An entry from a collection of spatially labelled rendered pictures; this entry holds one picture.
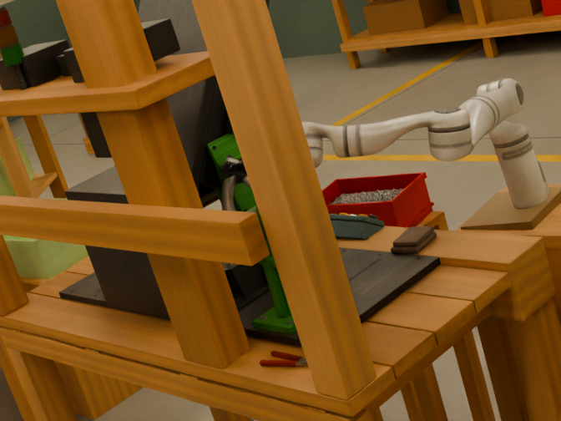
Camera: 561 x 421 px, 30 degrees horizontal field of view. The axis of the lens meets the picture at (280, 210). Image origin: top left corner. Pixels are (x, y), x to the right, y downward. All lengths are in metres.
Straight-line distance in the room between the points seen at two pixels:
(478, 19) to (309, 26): 2.53
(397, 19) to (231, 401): 6.75
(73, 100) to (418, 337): 0.87
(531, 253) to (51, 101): 1.12
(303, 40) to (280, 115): 8.62
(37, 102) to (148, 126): 0.31
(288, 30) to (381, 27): 1.79
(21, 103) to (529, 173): 1.26
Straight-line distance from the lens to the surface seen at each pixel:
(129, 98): 2.06
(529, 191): 2.74
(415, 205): 3.01
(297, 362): 2.23
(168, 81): 2.09
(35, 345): 3.09
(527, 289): 2.45
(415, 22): 8.78
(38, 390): 3.26
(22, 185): 5.12
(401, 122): 2.29
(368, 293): 2.42
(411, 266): 2.50
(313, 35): 10.36
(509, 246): 2.48
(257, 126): 1.86
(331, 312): 1.98
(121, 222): 2.26
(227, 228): 1.97
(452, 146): 2.27
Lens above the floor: 1.87
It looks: 18 degrees down
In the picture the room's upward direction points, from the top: 17 degrees counter-clockwise
